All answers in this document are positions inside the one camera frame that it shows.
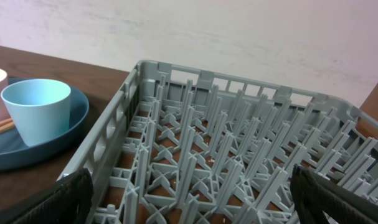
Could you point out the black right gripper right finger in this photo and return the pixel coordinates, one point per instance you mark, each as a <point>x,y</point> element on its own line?
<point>314,197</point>

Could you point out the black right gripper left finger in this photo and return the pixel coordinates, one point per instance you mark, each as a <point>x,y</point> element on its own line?
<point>69,200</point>

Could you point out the grey dishwasher rack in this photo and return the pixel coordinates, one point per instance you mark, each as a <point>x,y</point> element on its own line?
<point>181,145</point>

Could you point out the dark blue plate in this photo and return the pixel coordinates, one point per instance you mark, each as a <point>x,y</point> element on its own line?
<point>14,153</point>

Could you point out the light blue cup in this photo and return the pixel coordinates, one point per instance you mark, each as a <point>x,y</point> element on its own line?
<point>39,108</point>

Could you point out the wooden chopstick right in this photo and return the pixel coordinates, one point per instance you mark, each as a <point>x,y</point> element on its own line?
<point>6,124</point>

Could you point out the wooden chopstick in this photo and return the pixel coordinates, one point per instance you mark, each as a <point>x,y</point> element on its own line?
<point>5,130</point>
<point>6,124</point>

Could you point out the wooden chopstick left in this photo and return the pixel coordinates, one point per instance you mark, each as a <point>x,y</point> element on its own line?
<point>5,130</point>

